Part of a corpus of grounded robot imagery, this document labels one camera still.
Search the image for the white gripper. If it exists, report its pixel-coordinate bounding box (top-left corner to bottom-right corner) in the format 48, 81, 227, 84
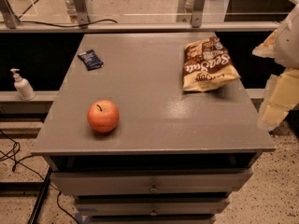
252, 4, 299, 131

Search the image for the brown sea salt chip bag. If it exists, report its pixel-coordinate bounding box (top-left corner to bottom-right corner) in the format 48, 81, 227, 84
183, 36, 240, 92

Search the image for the blue rxbar blueberry wrapper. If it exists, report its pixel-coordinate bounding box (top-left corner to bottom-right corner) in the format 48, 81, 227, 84
78, 49, 104, 71

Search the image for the upper grey drawer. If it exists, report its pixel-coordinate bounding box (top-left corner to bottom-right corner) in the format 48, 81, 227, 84
51, 168, 252, 196

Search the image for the grey drawer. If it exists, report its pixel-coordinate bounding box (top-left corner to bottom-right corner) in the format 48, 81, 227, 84
75, 197, 230, 216
51, 168, 252, 196

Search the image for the red orange apple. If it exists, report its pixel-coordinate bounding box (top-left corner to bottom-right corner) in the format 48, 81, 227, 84
87, 100, 120, 133

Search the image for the lower grey drawer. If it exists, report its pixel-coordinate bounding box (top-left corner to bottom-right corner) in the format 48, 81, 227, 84
75, 197, 230, 216

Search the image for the white pump lotion bottle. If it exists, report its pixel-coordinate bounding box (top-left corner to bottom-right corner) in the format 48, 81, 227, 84
10, 68, 36, 101

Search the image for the black floor bar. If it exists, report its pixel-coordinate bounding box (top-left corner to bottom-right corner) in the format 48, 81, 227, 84
27, 168, 52, 224

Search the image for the right metal bracket post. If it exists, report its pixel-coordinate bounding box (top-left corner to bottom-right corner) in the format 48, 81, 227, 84
177, 0, 205, 28

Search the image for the metal bracket post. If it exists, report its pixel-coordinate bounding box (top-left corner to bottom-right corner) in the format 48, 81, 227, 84
177, 0, 205, 28
64, 0, 90, 29

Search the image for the left metal bracket post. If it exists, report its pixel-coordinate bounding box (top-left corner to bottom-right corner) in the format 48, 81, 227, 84
64, 0, 90, 29

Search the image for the black cable on rail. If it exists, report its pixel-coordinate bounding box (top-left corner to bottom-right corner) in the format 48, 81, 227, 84
18, 0, 119, 29

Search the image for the far left metal post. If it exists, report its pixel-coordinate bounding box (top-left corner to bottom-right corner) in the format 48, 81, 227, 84
0, 0, 21, 29

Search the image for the black floor cable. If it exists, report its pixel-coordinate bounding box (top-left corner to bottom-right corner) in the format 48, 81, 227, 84
0, 128, 82, 224

